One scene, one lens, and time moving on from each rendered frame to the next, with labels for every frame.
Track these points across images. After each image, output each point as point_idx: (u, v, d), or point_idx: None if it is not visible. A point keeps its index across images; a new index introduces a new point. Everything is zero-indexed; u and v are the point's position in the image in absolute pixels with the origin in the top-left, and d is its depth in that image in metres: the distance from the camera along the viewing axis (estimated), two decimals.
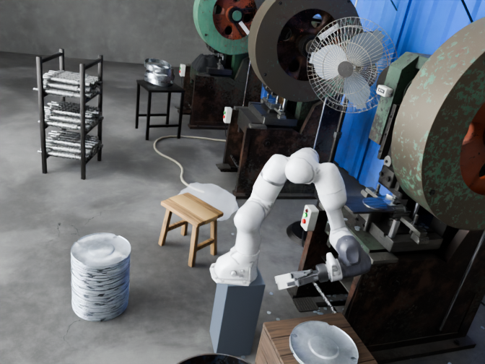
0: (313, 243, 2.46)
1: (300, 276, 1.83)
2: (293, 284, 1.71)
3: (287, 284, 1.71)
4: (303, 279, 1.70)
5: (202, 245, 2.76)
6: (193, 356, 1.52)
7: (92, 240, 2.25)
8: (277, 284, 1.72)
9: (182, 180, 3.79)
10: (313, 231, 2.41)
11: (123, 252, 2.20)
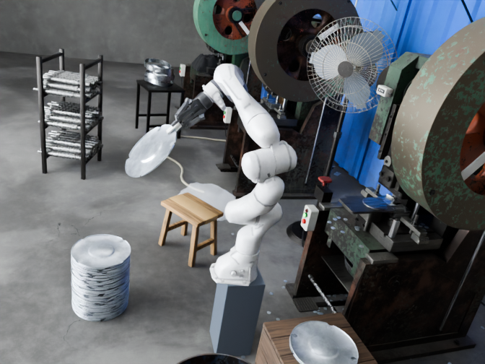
0: (313, 243, 2.46)
1: (187, 113, 1.89)
2: (180, 127, 1.91)
3: (177, 131, 1.91)
4: (191, 126, 1.91)
5: (202, 245, 2.76)
6: (193, 356, 1.52)
7: (141, 147, 1.96)
8: None
9: (182, 180, 3.79)
10: (313, 231, 2.41)
11: (170, 139, 1.85)
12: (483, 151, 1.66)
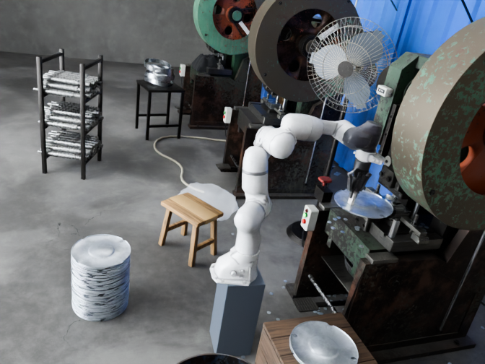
0: (313, 243, 2.46)
1: (355, 181, 2.06)
2: (356, 192, 2.10)
3: (355, 196, 2.11)
4: (364, 186, 2.08)
5: (202, 245, 2.76)
6: (193, 356, 1.52)
7: (380, 204, 2.15)
8: (351, 204, 2.11)
9: (182, 180, 3.79)
10: (313, 231, 2.41)
11: (351, 209, 2.06)
12: None
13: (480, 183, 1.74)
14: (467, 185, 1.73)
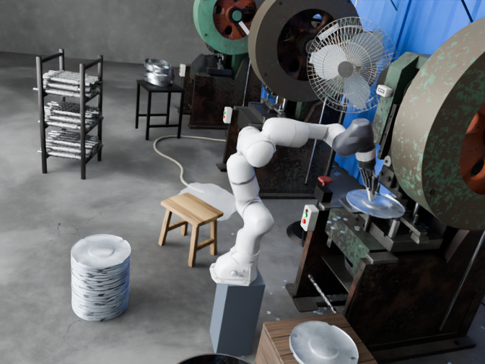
0: (313, 243, 2.46)
1: (369, 179, 1.93)
2: (367, 188, 1.99)
3: None
4: None
5: (202, 245, 2.76)
6: (193, 356, 1.52)
7: (385, 200, 2.22)
8: (373, 198, 2.01)
9: (182, 180, 3.79)
10: (313, 231, 2.41)
11: (377, 214, 2.06)
12: None
13: None
14: None
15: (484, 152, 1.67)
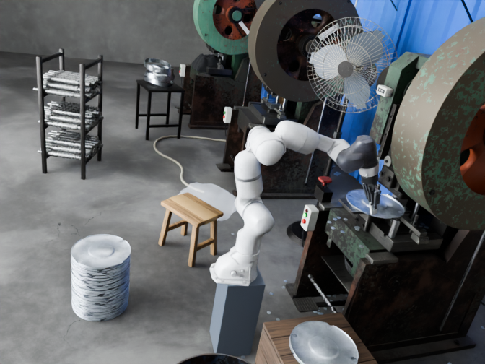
0: (313, 243, 2.46)
1: (372, 193, 1.98)
2: (369, 202, 2.03)
3: None
4: None
5: (202, 245, 2.76)
6: (193, 356, 1.52)
7: (361, 196, 2.23)
8: (374, 212, 2.05)
9: (182, 180, 3.79)
10: (313, 231, 2.41)
11: (398, 209, 2.15)
12: None
13: (483, 183, 1.75)
14: (470, 186, 1.73)
15: None
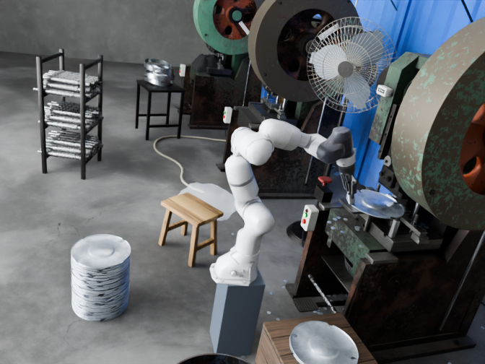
0: (313, 243, 2.46)
1: (349, 183, 2.05)
2: (347, 191, 2.10)
3: None
4: None
5: (202, 245, 2.76)
6: (193, 356, 1.52)
7: (356, 200, 2.17)
8: (352, 201, 2.12)
9: (182, 180, 3.79)
10: (313, 231, 2.41)
11: (389, 200, 2.23)
12: None
13: None
14: None
15: (481, 148, 1.65)
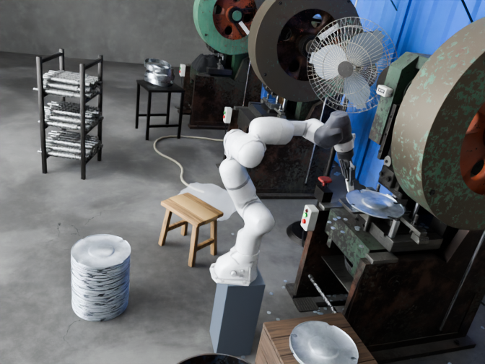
0: (313, 243, 2.46)
1: (348, 170, 2.00)
2: (346, 178, 2.06)
3: None
4: None
5: (202, 245, 2.76)
6: (193, 356, 1.52)
7: (377, 211, 2.08)
8: (351, 189, 2.08)
9: (182, 180, 3.79)
10: (313, 231, 2.41)
11: (358, 193, 2.25)
12: None
13: None
14: None
15: (484, 152, 1.67)
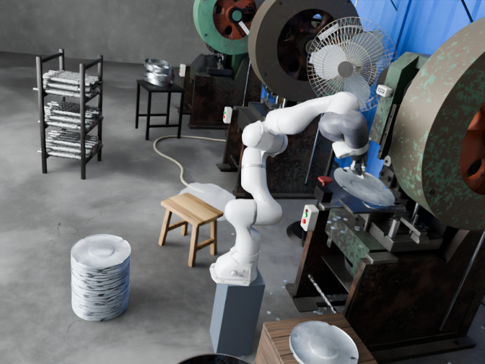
0: (313, 243, 2.46)
1: None
2: (359, 173, 1.77)
3: (359, 175, 1.79)
4: (353, 172, 1.73)
5: (202, 245, 2.76)
6: (193, 356, 1.52)
7: (370, 182, 1.83)
8: (359, 176, 1.83)
9: (182, 180, 3.79)
10: (313, 231, 2.41)
11: (343, 183, 2.00)
12: None
13: None
14: None
15: None
